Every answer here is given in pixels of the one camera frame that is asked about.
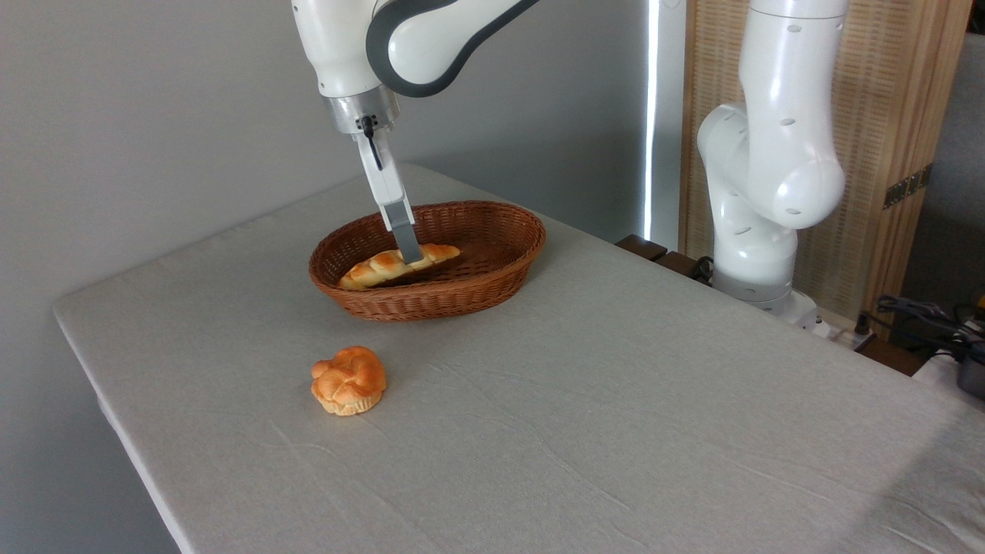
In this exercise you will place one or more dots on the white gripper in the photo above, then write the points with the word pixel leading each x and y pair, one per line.
pixel 382 177

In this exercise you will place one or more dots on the long braided bread loaf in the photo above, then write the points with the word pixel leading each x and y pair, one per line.
pixel 369 269

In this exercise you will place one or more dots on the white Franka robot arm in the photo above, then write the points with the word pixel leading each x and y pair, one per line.
pixel 785 154

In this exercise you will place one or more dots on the round knotted bread bun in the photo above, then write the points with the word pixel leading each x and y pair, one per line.
pixel 350 381

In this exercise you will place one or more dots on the brown wicker basket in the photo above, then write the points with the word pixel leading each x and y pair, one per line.
pixel 477 296

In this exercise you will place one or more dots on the dark brown wooden block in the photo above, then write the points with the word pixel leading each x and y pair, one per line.
pixel 646 248

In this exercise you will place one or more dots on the light grey tablecloth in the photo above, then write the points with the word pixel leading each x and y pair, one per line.
pixel 616 423

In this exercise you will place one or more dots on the black power plug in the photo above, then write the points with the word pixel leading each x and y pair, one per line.
pixel 863 323

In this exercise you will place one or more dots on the dark metal screen hinge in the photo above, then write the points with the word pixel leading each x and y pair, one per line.
pixel 908 186

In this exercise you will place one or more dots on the wooden woven folding screen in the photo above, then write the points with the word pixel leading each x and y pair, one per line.
pixel 900 92

